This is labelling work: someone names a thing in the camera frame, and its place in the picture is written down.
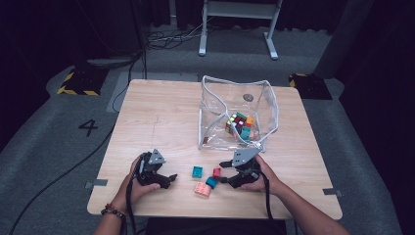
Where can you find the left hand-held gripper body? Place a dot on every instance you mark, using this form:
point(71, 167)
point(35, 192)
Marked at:
point(150, 173)

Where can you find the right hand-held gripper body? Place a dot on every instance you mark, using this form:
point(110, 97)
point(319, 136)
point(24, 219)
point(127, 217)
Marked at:
point(248, 173)

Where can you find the red building block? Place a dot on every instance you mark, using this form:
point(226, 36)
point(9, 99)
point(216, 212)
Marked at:
point(217, 172)

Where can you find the blue building block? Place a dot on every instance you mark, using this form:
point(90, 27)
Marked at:
point(211, 182)

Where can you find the pink building block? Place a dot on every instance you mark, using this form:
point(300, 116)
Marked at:
point(203, 190)

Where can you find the multicoloured puzzle cube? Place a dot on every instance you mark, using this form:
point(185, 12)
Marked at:
point(234, 124)

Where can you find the orange building block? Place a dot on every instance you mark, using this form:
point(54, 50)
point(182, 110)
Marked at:
point(249, 121)

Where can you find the green building block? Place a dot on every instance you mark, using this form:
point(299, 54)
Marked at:
point(241, 115)

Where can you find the clear plastic bag white trim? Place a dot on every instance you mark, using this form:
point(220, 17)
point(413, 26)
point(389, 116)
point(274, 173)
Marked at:
point(215, 107)

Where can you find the person's left hand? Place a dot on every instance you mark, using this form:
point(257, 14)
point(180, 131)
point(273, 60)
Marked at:
point(130, 192)

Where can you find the person's right hand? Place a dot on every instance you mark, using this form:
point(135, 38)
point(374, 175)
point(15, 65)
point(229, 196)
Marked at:
point(274, 184)

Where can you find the person's dark clothing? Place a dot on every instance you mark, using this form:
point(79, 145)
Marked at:
point(215, 227)

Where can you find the grey tape strip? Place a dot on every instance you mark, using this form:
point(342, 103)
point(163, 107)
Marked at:
point(331, 192)
point(98, 183)

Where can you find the grey table grommet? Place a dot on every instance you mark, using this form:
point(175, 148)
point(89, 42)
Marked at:
point(248, 97)

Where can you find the black yellow striped base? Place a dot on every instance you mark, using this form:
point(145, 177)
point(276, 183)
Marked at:
point(310, 86)
point(81, 83)

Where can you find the dark equipment stand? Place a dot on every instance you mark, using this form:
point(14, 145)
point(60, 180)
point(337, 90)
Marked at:
point(114, 32)

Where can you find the dark grey panel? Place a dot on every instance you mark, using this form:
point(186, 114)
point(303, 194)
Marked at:
point(342, 39)

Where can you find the dark curtain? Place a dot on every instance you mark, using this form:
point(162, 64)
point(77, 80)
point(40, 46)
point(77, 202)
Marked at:
point(306, 16)

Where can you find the white metal desk frame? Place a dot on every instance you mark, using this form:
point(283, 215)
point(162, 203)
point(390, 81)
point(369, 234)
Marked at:
point(239, 9)

